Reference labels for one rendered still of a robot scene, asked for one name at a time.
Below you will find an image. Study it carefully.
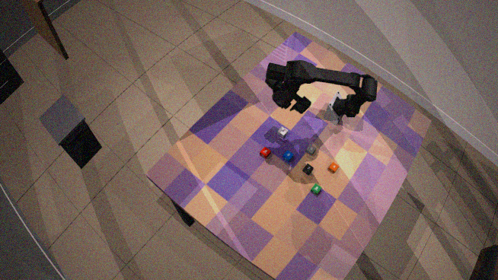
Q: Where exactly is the red block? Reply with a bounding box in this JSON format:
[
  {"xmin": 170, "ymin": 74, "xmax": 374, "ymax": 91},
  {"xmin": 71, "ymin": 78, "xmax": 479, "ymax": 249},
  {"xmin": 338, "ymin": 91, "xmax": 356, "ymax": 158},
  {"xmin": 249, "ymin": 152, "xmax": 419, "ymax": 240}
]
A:
[{"xmin": 260, "ymin": 147, "xmax": 271, "ymax": 158}]

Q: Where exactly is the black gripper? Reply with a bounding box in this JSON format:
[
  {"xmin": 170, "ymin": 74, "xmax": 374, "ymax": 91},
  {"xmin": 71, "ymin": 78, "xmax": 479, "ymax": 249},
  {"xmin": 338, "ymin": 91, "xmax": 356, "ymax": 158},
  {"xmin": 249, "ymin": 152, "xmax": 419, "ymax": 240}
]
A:
[{"xmin": 265, "ymin": 78, "xmax": 311, "ymax": 114}]

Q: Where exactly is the small green block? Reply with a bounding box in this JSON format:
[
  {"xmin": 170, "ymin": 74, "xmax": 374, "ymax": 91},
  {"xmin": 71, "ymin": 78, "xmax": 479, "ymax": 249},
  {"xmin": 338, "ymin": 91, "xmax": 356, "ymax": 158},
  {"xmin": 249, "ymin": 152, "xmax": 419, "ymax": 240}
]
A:
[{"xmin": 311, "ymin": 184, "xmax": 322, "ymax": 195}]

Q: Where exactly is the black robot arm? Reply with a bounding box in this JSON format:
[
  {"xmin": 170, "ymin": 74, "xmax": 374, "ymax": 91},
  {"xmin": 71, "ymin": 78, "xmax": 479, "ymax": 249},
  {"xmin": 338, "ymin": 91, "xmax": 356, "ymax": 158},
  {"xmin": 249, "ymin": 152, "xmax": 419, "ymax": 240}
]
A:
[{"xmin": 266, "ymin": 60, "xmax": 378, "ymax": 117}]

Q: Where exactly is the orange block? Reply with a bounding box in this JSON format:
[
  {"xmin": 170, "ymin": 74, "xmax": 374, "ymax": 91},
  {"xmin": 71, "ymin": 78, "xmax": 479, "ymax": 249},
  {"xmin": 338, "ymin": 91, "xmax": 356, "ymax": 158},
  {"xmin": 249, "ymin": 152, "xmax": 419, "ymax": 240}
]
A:
[{"xmin": 328, "ymin": 162, "xmax": 339, "ymax": 173}]

